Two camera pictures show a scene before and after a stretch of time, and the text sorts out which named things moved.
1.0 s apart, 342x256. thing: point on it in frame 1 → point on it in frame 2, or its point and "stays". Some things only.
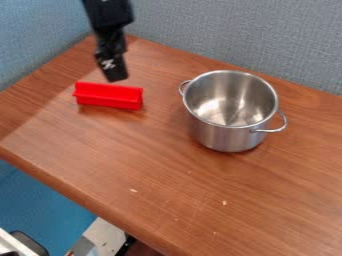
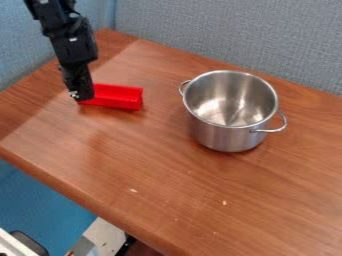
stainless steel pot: [231, 104] stays
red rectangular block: [104, 95] stays
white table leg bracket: [103, 240] stays
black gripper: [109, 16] → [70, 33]
